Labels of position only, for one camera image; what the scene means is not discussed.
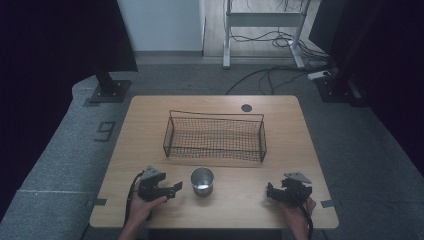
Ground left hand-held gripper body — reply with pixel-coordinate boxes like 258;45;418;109
137;165;168;202

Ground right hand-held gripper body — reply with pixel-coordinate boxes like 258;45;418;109
281;171;314;205

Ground metal cup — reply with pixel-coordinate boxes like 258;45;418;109
190;166;215;198

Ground black wire mesh basket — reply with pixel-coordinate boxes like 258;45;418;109
162;109;268;164

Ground person's right hand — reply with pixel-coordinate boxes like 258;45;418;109
280;196;317;232

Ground person's left hand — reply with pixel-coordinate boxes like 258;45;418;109
127;195;168;230

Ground white power strip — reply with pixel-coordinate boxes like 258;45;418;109
306;69;332;81

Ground dark curtain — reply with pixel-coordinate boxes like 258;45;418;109
0;0;139;223
308;0;424;169

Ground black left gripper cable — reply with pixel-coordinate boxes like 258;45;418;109
123;171;145;229

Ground black stand with base plate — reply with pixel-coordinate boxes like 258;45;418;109
314;49;368;105
89;63;133;104

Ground black floor cable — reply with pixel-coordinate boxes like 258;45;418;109
225;64;334;96

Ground tangled black floor cables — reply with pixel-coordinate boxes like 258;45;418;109
229;27;332;62

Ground white metal desk frame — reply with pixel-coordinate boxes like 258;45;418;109
222;0;312;70

